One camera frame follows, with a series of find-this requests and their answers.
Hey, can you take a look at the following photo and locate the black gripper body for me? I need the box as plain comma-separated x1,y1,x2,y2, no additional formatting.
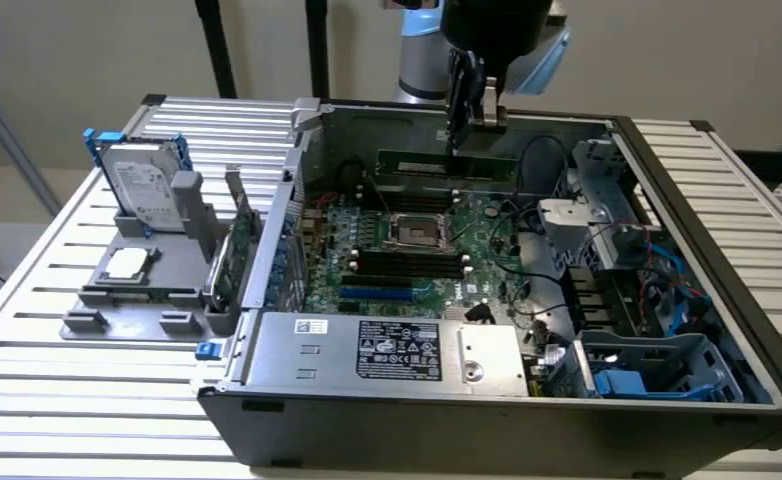
442,0,554,68

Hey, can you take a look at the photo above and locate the green RAM stick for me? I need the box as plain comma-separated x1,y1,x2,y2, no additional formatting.
376,148,521,183

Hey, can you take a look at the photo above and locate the black RAM slot bank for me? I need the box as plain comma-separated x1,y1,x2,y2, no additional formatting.
362,185,461,214
349,248,472,282

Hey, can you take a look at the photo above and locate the blue expansion slot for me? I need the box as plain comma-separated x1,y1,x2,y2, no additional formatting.
338,286,418,303

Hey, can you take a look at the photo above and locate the metal CPU socket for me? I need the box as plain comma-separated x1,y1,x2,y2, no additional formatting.
386,211,454,250

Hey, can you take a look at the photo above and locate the grey metal disk bay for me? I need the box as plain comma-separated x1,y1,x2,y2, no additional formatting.
536,138,667,267

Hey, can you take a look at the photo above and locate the green motherboard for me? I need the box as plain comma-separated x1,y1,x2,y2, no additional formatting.
296,188,534,322

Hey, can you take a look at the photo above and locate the green graphics card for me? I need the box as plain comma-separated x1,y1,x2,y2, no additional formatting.
205,161,265,312

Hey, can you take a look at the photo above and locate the hard disk in blue carrier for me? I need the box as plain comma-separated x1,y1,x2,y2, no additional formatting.
82,127,194,235

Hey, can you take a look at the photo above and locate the silver power supply unit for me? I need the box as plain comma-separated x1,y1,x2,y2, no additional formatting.
242,311,534,399

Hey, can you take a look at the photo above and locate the grey parts rack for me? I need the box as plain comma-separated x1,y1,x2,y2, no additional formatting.
59,171,244,342

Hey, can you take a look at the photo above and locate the blue plastic disk bay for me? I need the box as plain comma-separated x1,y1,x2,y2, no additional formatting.
572,328,748,402

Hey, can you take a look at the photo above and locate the silver CPU chip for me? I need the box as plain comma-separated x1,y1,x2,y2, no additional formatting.
105,247,151,279

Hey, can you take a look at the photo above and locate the open black PC case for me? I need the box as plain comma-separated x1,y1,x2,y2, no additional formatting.
196,96,782,467

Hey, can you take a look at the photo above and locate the grey slanted metal pole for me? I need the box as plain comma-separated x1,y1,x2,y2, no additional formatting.
0,63,61,217

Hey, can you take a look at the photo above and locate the black looped wire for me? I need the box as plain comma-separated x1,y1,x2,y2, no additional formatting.
516,133,570,197

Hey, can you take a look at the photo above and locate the black upright post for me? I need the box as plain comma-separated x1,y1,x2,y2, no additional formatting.
193,0,241,100
302,0,334,100

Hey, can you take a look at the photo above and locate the blue data wire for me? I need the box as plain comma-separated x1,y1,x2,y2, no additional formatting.
636,238,708,343

